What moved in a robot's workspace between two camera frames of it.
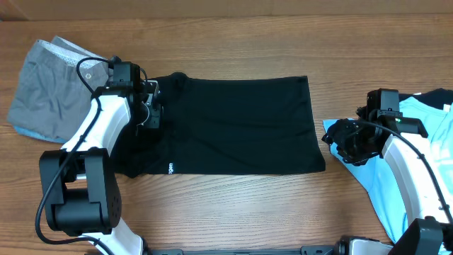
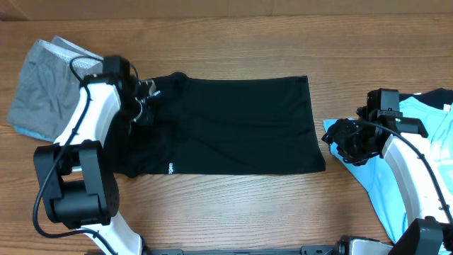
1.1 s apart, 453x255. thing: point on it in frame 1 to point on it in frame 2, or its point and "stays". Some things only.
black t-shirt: x=225 y=125 stays
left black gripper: x=154 y=121 to x=125 y=125
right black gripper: x=337 y=136 stays
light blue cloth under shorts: x=25 y=132 stays
